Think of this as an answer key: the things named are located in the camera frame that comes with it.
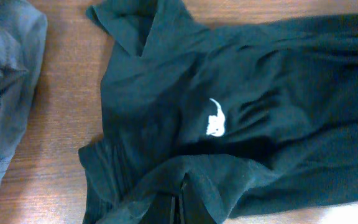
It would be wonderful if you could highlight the black Nike t-shirt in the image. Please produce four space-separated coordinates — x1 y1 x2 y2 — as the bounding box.
78 0 358 223

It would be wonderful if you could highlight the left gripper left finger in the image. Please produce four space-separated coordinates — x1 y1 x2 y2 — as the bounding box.
169 197 176 224

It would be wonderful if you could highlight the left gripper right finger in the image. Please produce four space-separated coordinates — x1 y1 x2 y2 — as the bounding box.
177 183 186 224

